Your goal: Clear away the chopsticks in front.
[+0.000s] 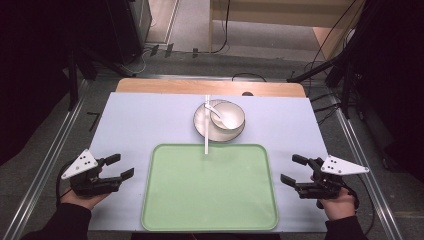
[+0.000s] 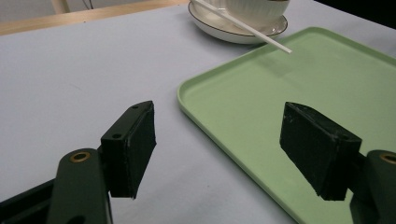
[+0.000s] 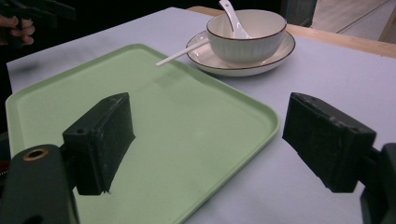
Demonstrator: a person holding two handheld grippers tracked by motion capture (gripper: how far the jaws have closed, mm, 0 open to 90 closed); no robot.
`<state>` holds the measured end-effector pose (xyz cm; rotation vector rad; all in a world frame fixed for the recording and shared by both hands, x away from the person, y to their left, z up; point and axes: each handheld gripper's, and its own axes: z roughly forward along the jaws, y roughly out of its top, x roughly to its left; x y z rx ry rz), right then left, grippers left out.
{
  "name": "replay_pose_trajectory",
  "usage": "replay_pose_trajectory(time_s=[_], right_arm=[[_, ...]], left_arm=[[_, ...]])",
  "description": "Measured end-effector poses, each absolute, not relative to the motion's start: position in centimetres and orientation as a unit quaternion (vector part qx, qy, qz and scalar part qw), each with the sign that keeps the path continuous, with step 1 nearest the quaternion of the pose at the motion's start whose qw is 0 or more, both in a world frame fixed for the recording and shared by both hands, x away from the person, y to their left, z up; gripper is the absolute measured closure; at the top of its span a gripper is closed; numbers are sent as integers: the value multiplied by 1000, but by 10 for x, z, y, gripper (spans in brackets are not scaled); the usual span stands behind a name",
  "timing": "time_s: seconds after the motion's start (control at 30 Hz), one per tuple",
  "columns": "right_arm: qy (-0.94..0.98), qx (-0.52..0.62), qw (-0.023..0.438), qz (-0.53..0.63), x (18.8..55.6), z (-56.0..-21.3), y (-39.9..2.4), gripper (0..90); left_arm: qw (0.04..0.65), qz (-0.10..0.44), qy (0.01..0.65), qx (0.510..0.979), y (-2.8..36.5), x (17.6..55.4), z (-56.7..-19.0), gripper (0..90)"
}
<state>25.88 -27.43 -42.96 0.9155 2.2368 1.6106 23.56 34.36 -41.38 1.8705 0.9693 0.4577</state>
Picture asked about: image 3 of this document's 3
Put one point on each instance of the light green plastic tray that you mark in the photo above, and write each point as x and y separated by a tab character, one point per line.
186	124

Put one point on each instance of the white plate with dark rim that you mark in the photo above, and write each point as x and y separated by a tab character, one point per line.
249	69

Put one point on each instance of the white ribbed bowl dark rim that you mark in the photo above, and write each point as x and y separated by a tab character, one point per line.
246	51

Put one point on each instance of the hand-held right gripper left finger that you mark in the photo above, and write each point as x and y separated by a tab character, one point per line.
102	146

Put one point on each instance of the white chopstick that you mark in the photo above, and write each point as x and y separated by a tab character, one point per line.
177	56

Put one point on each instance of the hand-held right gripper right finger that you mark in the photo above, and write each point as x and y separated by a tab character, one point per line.
327	143

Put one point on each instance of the dark stand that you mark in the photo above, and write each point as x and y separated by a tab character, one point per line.
299	11

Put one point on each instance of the white ceramic spoon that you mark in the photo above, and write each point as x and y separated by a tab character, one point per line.
232	19

